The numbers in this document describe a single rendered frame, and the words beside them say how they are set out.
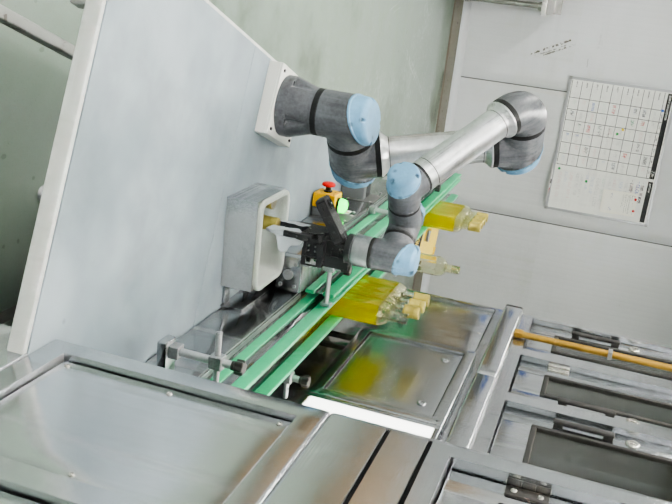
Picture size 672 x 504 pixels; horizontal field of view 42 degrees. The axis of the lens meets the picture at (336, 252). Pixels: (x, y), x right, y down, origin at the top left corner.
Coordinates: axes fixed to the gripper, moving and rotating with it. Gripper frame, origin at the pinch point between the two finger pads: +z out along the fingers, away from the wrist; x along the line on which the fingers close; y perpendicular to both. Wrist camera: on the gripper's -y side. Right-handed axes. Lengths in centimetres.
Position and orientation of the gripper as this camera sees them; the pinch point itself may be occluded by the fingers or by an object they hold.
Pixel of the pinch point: (274, 224)
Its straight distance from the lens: 207.2
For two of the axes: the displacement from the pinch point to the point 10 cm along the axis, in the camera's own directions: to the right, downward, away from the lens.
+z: -9.4, -2.0, 2.7
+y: -1.1, 9.4, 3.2
